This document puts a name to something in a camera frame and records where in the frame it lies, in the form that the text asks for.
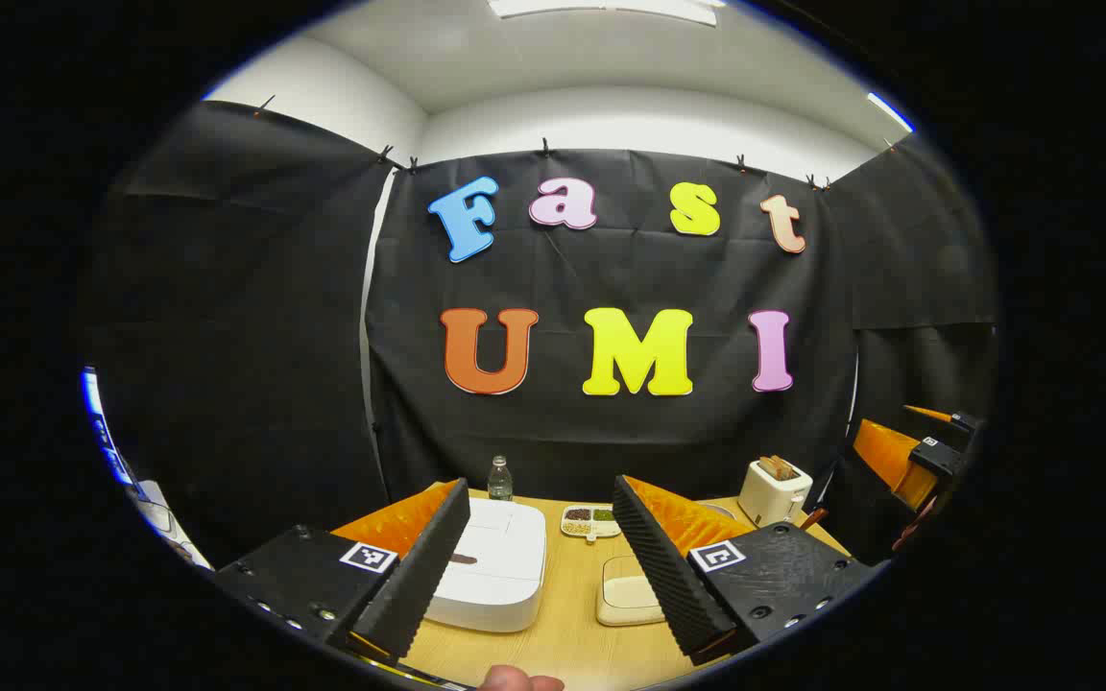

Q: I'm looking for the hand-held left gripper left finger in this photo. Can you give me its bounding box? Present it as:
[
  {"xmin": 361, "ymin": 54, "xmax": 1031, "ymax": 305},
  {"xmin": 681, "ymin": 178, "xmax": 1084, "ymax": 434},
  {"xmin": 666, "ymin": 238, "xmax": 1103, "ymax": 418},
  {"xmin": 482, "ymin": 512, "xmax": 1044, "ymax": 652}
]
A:
[{"xmin": 212, "ymin": 477, "xmax": 472, "ymax": 663}]

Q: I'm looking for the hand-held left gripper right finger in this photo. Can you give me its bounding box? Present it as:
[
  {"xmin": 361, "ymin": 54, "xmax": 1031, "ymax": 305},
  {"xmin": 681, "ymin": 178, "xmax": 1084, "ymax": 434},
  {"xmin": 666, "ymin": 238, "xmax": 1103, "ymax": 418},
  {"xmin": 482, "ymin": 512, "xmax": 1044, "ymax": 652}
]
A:
[{"xmin": 611, "ymin": 474, "xmax": 876, "ymax": 666}]

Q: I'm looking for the clear tray of rice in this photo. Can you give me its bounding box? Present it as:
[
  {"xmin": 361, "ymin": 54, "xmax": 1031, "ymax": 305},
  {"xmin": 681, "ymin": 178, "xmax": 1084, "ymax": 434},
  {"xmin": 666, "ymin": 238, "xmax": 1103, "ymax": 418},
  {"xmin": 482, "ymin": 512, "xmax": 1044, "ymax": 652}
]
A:
[{"xmin": 596, "ymin": 555, "xmax": 669, "ymax": 628}]

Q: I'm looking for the white rice cooker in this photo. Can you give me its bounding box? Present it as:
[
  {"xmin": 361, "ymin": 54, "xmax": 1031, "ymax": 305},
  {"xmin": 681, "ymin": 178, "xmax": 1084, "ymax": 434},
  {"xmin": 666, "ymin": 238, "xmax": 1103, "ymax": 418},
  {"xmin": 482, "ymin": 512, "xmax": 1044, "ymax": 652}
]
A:
[{"xmin": 423, "ymin": 497, "xmax": 547, "ymax": 634}]

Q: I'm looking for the white divided grain dish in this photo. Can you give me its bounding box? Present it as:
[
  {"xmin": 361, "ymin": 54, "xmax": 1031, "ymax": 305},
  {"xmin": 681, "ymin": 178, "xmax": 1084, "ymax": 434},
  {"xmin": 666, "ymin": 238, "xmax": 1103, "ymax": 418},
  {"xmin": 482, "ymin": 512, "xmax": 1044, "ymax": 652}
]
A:
[{"xmin": 561, "ymin": 505, "xmax": 623, "ymax": 544}]

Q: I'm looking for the white toaster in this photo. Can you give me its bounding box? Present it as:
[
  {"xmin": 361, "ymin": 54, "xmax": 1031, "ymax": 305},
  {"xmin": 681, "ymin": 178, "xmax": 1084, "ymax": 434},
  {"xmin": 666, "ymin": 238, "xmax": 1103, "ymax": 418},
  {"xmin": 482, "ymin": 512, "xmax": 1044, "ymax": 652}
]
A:
[{"xmin": 737, "ymin": 458, "xmax": 814, "ymax": 527}]

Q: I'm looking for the black backdrop cloth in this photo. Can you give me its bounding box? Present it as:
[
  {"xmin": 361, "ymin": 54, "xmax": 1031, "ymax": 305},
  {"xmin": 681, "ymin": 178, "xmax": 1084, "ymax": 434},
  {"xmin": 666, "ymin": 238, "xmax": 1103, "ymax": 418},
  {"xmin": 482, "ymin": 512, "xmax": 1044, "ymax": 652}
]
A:
[{"xmin": 83, "ymin": 96, "xmax": 1000, "ymax": 567}]

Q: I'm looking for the ceiling light panel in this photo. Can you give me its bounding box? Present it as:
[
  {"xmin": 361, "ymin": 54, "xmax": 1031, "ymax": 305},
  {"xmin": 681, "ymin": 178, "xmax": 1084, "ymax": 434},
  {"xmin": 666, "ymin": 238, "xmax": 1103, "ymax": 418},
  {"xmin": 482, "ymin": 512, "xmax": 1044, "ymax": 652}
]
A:
[
  {"xmin": 866, "ymin": 92, "xmax": 915, "ymax": 133},
  {"xmin": 488, "ymin": 0, "xmax": 719, "ymax": 25}
]

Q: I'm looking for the computer monitor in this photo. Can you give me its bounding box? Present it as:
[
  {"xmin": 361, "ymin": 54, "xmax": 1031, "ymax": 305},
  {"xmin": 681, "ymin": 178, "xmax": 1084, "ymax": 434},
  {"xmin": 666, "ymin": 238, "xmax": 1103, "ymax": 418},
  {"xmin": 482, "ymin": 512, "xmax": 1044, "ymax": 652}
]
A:
[{"xmin": 83, "ymin": 368, "xmax": 136, "ymax": 486}]

